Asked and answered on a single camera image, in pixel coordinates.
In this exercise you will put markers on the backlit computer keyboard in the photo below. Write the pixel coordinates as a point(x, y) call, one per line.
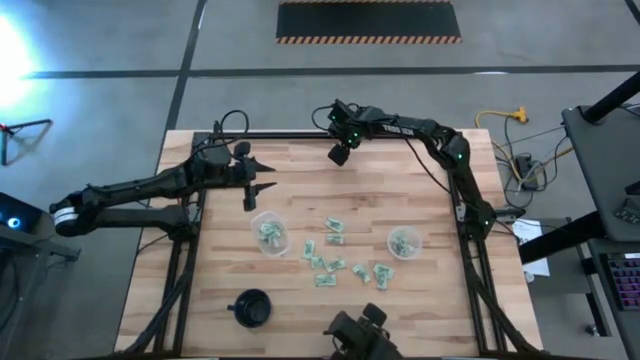
point(625, 280)

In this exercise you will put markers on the dark grey office desk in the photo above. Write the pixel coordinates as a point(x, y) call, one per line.
point(620, 330)

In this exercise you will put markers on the black metal table frame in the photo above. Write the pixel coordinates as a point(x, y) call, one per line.
point(280, 135)

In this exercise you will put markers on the black computer blue light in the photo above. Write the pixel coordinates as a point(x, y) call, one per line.
point(22, 212)

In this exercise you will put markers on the small black keypad device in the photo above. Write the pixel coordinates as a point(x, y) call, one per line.
point(625, 212)

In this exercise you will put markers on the dark metal side stand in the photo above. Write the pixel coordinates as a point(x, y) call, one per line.
point(50, 250)

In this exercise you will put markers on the black diagonal stand pole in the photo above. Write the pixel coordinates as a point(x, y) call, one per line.
point(612, 100)

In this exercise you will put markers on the clear plastic container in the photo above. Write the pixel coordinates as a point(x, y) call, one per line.
point(417, 252)
point(257, 250)

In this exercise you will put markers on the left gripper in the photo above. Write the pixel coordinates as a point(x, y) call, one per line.
point(235, 170)

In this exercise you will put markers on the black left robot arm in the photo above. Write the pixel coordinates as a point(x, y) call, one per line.
point(150, 185)

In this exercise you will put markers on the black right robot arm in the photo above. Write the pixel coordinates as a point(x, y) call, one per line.
point(415, 131)

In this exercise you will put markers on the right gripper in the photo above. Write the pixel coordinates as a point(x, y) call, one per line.
point(352, 125)

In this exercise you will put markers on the grey desk surface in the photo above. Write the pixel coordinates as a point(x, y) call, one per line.
point(615, 160)

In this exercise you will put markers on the black diagonal support beam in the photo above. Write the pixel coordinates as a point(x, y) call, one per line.
point(560, 240)

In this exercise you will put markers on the white paper sheet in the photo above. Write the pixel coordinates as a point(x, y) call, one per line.
point(532, 232)

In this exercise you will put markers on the black triangular floor stand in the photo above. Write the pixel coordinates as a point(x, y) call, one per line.
point(27, 123)

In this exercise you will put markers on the black hazard-striped floor mat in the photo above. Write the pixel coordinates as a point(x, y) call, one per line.
point(367, 20)

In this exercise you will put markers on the black power strip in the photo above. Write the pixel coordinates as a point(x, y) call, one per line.
point(526, 167)

